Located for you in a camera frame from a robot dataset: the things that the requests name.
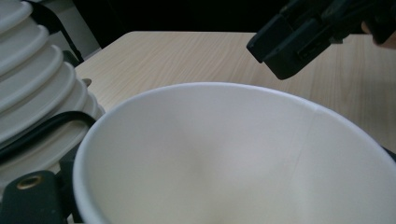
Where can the black folding chair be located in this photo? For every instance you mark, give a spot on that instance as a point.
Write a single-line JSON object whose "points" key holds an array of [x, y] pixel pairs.
{"points": [[67, 40]]}

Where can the black table grommet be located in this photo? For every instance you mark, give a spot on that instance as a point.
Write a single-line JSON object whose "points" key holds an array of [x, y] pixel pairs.
{"points": [[87, 82]]}

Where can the stack of white paper cups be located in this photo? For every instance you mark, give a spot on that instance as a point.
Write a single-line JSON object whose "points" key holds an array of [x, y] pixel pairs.
{"points": [[31, 77]]}

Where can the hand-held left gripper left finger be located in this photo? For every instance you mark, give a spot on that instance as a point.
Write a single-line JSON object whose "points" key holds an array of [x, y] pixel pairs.
{"points": [[34, 202]]}

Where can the dark curtain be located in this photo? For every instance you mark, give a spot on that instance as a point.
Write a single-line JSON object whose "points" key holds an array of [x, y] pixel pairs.
{"points": [[171, 15]]}

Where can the single white paper cup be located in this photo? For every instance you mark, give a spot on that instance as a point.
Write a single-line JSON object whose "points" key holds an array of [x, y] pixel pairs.
{"points": [[218, 155]]}

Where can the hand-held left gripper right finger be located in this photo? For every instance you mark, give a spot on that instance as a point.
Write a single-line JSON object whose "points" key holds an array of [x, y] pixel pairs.
{"points": [[390, 155]]}

